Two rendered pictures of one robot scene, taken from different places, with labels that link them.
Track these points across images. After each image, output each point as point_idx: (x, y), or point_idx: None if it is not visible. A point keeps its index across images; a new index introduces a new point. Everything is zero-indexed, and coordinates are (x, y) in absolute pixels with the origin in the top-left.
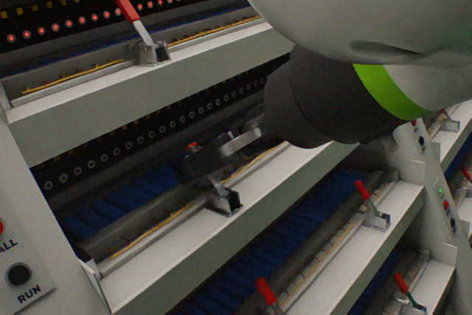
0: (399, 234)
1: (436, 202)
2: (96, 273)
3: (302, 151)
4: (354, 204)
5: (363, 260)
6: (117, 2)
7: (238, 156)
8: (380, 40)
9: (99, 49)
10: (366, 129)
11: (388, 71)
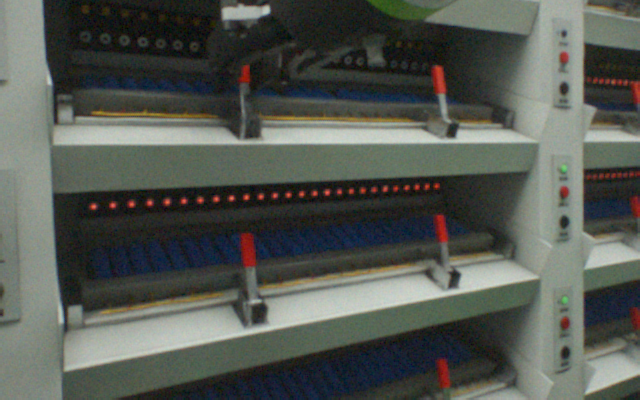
0: (467, 311)
1: (551, 311)
2: (69, 114)
3: (376, 135)
4: (429, 248)
5: (394, 300)
6: None
7: (233, 25)
8: None
9: None
10: (337, 9)
11: None
